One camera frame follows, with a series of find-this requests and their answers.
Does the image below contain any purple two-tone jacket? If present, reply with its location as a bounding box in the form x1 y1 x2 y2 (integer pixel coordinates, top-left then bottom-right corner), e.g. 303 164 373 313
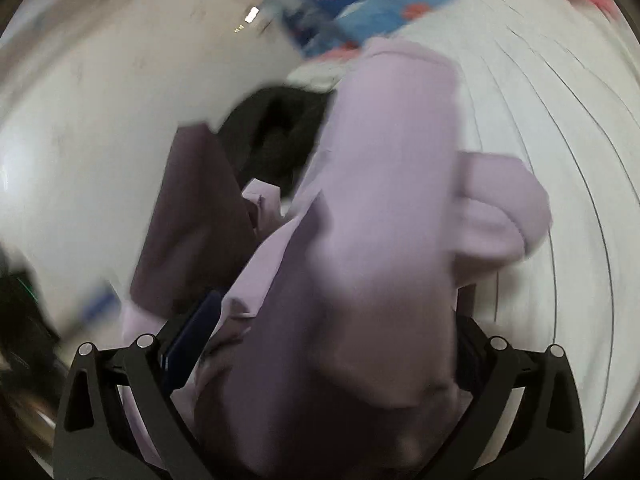
122 38 551 479

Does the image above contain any pink pillow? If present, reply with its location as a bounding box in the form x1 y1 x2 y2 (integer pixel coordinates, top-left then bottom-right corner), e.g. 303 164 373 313
316 44 360 62

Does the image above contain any white wall switch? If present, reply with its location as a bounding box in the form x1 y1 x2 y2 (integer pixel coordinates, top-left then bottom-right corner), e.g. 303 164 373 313
233 6 260 34

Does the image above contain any black garment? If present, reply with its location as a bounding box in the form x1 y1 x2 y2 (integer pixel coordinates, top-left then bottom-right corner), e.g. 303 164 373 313
217 86 333 196

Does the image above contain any white striped duvet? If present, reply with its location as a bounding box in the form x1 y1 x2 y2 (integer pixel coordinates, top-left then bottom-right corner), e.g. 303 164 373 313
284 0 640 470

